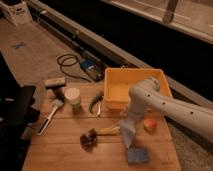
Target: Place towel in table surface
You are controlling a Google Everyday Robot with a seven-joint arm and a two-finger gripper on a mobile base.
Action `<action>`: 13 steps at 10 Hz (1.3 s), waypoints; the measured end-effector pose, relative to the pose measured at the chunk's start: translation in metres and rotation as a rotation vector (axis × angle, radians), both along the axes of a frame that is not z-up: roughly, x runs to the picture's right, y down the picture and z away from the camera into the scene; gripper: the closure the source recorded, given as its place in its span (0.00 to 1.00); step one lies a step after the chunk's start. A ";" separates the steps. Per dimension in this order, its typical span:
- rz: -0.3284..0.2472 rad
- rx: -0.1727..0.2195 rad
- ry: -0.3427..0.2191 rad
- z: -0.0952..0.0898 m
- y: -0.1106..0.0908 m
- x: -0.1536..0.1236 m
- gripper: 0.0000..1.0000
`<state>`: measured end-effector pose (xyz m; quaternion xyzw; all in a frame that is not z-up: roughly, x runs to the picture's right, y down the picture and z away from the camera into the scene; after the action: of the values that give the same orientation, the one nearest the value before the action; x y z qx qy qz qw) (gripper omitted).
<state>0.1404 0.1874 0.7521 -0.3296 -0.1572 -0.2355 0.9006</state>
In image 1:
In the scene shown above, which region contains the wooden block brush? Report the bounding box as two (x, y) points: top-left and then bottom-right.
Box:
(44, 77), (66, 100)

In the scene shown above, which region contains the black cable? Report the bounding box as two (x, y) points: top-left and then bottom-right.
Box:
(56, 53), (93, 83)

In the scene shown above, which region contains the yellow plastic bin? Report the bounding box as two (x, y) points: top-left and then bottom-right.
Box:
(104, 68), (172, 110)

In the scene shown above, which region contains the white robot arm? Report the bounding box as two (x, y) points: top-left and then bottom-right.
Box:
(125, 77), (213, 143)

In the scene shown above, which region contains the orange peach fruit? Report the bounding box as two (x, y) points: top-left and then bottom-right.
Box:
(144, 118), (157, 131)

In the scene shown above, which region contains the grey cloth towel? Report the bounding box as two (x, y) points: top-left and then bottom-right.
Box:
(118, 118), (136, 149)

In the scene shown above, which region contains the white lidded cup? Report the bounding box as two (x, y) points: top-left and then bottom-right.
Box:
(64, 88), (81, 110)

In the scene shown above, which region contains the blue sponge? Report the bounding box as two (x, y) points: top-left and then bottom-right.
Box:
(126, 148), (149, 164)

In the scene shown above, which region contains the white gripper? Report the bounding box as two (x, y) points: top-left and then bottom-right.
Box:
(120, 107), (144, 129)

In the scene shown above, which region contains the blue power device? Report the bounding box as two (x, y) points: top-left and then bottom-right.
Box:
(80, 59), (104, 82)

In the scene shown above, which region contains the dark bristle dish brush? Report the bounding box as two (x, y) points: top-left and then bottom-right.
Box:
(80, 125), (120, 149)

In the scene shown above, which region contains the white handled spatula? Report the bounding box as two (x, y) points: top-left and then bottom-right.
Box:
(38, 99), (63, 135)

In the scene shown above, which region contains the white cardboard box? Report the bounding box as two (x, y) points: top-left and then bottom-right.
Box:
(0, 0), (32, 26)

